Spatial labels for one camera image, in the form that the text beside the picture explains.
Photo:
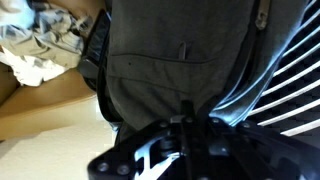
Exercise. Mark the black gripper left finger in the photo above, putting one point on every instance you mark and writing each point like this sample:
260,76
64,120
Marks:
146,153

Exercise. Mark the blue striped shirt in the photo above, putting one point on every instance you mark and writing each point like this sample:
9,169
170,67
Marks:
40,43

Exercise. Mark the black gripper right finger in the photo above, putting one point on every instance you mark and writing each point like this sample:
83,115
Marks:
253,153

